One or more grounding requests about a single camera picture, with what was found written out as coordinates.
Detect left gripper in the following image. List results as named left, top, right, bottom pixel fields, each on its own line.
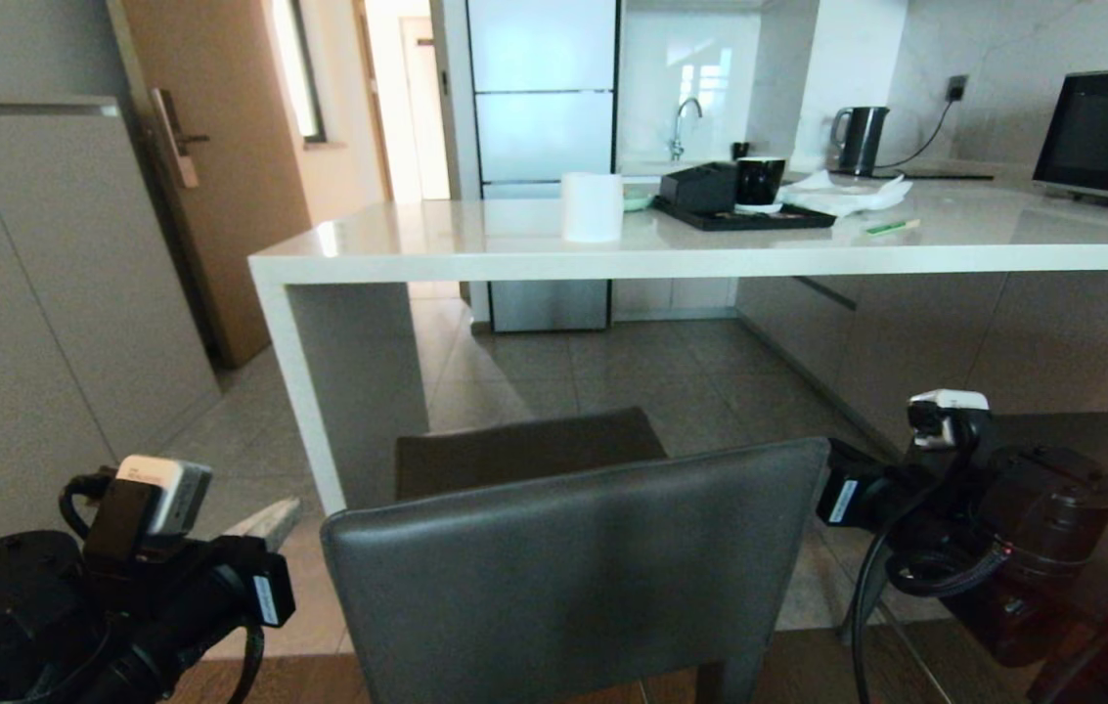
left=84, top=496, right=303, bottom=704

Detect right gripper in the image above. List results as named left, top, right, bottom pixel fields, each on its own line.
left=815, top=438, right=967, bottom=568

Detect grey lower kitchen cabinets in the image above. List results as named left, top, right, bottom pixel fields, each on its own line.
left=733, top=271, right=1108, bottom=453

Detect white kitchen counter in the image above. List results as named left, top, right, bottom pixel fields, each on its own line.
left=248, top=174, right=1108, bottom=515

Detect chrome kitchen faucet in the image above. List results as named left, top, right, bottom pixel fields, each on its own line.
left=667, top=97, right=705, bottom=164

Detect black serving tray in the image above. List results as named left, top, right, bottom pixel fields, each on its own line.
left=650, top=196, right=839, bottom=234

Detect white crumpled cloth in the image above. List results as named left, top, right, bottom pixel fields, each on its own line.
left=776, top=169, right=915, bottom=219

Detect grey tall cabinet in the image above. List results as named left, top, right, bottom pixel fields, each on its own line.
left=0, top=93, right=223, bottom=570

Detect brown wooden door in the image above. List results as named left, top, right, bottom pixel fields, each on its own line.
left=108, top=0, right=313, bottom=371

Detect black box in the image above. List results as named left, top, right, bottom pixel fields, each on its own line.
left=658, top=162, right=740, bottom=215

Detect dark electric kettle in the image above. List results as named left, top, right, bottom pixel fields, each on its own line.
left=828, top=106, right=892, bottom=178

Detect white paper towel roll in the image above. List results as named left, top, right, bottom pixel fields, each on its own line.
left=559, top=172, right=626, bottom=244

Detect dark framed window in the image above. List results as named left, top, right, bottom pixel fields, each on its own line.
left=270, top=0, right=329, bottom=147

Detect silver refrigerator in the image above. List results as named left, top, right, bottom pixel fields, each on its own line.
left=463, top=0, right=622, bottom=333

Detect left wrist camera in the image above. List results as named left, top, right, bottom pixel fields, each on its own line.
left=82, top=455, right=213, bottom=565

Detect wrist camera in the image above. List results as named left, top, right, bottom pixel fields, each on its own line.
left=82, top=455, right=213, bottom=565
left=908, top=389, right=991, bottom=453

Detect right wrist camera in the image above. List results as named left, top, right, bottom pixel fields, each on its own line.
left=908, top=389, right=991, bottom=453

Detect black kettle cable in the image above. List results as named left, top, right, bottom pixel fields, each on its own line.
left=874, top=96, right=957, bottom=173

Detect metal door handle lock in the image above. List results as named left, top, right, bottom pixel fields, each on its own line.
left=150, top=88, right=211, bottom=191

